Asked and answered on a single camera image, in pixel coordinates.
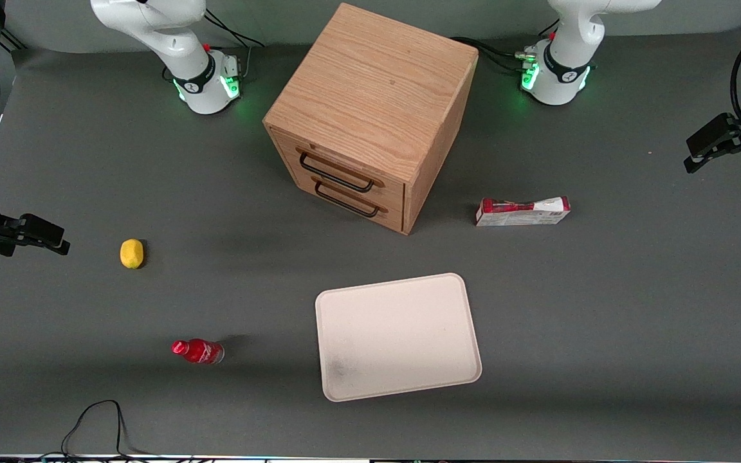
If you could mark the red cookie box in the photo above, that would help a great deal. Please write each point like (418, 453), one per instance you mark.
(521, 213)

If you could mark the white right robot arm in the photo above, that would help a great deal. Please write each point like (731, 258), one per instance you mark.
(184, 38)

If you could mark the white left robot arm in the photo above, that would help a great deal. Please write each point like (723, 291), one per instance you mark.
(567, 38)

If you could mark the beige plastic tray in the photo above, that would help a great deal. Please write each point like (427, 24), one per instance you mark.
(396, 337)

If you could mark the yellow lemon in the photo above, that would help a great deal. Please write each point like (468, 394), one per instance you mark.
(131, 253)

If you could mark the red cola bottle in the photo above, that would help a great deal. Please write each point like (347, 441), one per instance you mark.
(200, 352)

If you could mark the wooden drawer cabinet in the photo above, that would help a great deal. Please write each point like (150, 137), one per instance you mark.
(370, 83)

